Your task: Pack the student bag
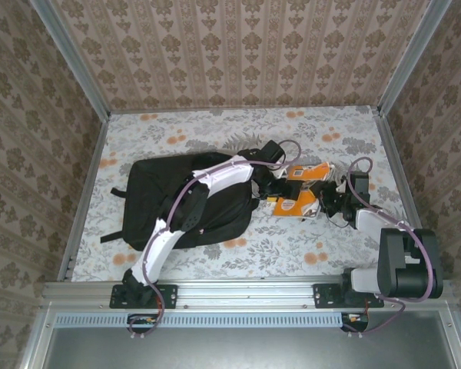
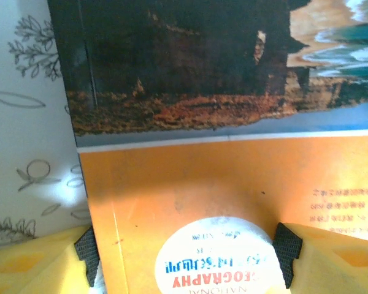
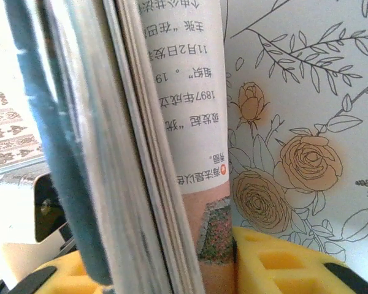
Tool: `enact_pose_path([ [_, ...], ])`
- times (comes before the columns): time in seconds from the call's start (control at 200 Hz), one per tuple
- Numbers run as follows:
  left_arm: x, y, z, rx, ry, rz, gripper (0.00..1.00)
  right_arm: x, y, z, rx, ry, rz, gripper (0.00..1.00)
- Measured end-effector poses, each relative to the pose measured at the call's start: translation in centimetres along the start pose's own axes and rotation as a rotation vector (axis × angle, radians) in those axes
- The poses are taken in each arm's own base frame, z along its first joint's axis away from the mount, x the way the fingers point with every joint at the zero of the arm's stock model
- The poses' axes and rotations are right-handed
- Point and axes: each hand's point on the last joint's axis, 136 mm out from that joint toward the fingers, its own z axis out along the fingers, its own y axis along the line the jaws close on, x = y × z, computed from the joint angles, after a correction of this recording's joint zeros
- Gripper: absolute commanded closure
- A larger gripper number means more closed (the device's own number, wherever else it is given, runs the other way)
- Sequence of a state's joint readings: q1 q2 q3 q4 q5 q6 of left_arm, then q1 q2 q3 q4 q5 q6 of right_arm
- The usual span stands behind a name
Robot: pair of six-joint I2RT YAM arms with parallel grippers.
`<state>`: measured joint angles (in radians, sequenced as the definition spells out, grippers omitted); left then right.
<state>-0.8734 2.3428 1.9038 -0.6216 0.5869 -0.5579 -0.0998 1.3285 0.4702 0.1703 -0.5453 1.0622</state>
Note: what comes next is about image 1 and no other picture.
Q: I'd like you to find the orange book with photo cover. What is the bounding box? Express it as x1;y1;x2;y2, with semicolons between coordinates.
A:
272;161;336;221

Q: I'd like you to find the grey metal panel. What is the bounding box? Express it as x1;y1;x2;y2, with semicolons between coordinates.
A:
21;309;461;369

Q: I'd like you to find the aluminium upright frame post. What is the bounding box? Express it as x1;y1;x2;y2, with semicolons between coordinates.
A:
29;0;111;121
376;0;453;116

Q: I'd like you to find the aluminium rear rail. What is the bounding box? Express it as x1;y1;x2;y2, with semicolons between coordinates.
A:
109;104;381;115

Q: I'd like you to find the grey slotted cable duct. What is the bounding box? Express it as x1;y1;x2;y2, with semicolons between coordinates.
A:
55;311;349;328

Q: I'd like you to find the floral white tablecloth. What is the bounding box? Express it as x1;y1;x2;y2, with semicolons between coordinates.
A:
71;108;428;281

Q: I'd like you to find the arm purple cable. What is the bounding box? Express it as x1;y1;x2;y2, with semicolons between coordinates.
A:
128;140;303;341
345;157;435;339

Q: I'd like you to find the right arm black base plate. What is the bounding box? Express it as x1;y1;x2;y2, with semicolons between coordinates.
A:
313;283;385;310

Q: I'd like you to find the aluminium side rail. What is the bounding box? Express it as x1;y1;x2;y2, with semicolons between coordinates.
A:
56;115;114;281
375;109;439;280

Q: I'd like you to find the black cable connector box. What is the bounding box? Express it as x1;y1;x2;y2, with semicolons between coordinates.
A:
340;313;370;334
127;313;163;334

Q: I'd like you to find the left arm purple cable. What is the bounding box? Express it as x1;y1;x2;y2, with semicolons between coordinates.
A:
128;140;303;341

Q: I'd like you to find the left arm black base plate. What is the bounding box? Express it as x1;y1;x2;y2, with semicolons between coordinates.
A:
109;283;178;310

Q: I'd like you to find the black backpack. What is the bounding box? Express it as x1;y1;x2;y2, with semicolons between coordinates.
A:
99;148;260;251

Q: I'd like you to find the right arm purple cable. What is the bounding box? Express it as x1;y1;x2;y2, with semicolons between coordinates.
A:
345;157;435;339

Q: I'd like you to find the aluminium mounting rail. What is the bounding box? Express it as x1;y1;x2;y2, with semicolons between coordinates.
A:
41;279;456;308

